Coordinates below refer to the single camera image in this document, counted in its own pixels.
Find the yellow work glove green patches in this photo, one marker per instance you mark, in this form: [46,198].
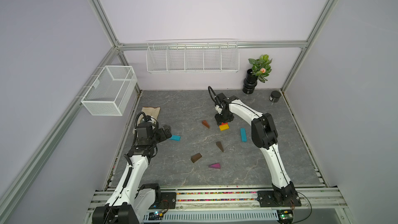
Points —
[147,114]

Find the purple wedge block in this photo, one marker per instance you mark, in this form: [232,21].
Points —
[215,166]

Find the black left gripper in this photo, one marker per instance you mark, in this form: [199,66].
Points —
[162,136]

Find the white vented cable duct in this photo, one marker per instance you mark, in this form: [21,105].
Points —
[212,216]

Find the teal block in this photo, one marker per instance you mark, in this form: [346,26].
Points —
[175,138]
[243,134]

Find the long white wire basket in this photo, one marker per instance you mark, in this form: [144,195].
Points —
[192,56]

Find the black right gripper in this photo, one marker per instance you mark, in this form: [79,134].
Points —
[218,120]

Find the reddish brown wedge block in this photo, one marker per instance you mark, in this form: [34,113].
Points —
[205,123]

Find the dark brown wedge block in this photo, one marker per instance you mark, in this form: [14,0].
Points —
[220,146]

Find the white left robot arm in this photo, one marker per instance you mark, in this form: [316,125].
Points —
[130,201]

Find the brown wooden wedge block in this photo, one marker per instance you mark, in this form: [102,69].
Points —
[194,158]

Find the small black cylinder can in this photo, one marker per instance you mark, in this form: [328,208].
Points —
[275,96]

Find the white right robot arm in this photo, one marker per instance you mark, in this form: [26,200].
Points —
[264,136]

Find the yellow rectangular block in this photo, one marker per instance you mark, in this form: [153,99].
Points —
[223,128]

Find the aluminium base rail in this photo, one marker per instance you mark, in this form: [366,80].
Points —
[243,198]

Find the square white wire basket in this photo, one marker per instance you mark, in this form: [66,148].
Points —
[110,92]

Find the potted green plant black vase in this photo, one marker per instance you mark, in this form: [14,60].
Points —
[259,72]

